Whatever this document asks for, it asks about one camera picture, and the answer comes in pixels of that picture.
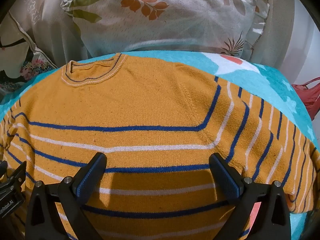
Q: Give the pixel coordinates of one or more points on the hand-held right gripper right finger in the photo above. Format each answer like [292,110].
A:
[226,180]

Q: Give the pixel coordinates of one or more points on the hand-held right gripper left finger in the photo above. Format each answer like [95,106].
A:
[90,178]

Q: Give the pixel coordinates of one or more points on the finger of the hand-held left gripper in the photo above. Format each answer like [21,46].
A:
[13,176]

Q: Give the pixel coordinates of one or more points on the orange striped knit sweater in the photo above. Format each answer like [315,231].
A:
[155,120]

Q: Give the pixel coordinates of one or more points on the turquoise star print blanket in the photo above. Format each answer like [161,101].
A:
[272,85]

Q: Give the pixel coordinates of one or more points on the red plastic bag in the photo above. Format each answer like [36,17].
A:
[308,95]

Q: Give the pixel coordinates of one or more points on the dark floral print pillow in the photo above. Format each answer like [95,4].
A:
[20,55]

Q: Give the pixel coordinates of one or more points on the white leaf print pillow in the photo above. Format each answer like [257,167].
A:
[162,15]

